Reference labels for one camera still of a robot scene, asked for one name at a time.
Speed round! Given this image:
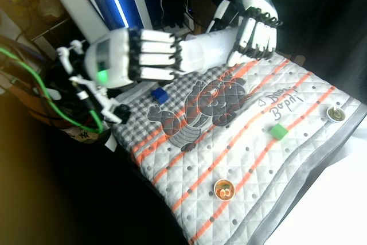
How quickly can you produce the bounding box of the large clear plastic syringe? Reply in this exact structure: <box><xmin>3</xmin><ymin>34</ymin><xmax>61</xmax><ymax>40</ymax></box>
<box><xmin>180</xmin><ymin>28</ymin><xmax>242</xmax><ymax>73</ymax></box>

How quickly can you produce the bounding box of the green cable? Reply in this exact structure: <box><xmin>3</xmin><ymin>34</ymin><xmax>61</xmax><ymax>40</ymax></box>
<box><xmin>0</xmin><ymin>46</ymin><xmax>104</xmax><ymax>134</ymax></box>

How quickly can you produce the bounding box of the white paper tag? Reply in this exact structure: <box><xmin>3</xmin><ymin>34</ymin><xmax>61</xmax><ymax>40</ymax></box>
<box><xmin>104</xmin><ymin>134</ymin><xmax>118</xmax><ymax>153</ymax></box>

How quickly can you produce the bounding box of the blue toy block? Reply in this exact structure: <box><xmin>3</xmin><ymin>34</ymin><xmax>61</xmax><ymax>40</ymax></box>
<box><xmin>151</xmin><ymin>87</ymin><xmax>168</xmax><ymax>104</ymax></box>

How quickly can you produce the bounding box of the white power strip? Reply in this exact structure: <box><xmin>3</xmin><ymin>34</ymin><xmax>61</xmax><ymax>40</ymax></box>
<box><xmin>163</xmin><ymin>12</ymin><xmax>196</xmax><ymax>32</ymax></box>

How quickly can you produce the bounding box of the small cup with green food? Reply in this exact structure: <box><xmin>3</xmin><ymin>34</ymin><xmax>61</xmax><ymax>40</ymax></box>
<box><xmin>326</xmin><ymin>106</ymin><xmax>347</xmax><ymax>123</ymax></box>

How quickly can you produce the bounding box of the small cup with orange food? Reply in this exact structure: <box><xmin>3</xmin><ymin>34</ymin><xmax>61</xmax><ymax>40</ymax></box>
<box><xmin>213</xmin><ymin>178</ymin><xmax>236</xmax><ymax>201</ymax></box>

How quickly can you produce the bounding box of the green toy block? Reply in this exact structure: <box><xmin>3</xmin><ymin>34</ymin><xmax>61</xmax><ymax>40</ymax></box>
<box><xmin>269</xmin><ymin>123</ymin><xmax>289</xmax><ymax>142</ymax></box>

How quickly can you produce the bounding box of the white pillar with blue light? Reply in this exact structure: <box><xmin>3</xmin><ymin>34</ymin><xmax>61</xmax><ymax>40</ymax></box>
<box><xmin>41</xmin><ymin>0</ymin><xmax>153</xmax><ymax>45</ymax></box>

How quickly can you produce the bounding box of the grey quilt with bear print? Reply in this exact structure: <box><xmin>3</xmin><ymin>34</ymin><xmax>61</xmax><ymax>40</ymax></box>
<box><xmin>110</xmin><ymin>52</ymin><xmax>367</xmax><ymax>245</ymax></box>

